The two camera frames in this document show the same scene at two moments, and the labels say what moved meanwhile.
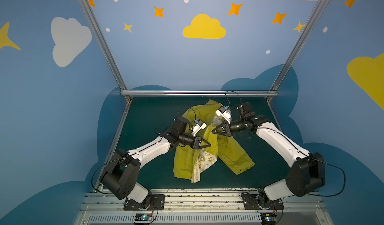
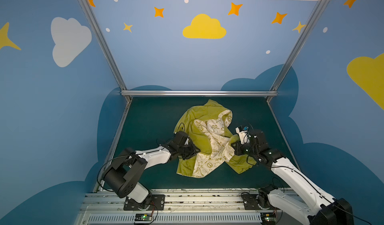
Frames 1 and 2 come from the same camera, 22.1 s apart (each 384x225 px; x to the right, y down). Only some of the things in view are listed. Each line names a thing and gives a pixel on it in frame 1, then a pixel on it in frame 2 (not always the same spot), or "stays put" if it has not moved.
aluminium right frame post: (302, 39) stays put
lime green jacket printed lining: (196, 164) stays put
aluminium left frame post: (92, 19) stays put
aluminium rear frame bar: (199, 93) stays put
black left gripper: (195, 141) → (188, 148)
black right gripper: (226, 128) → (243, 147)
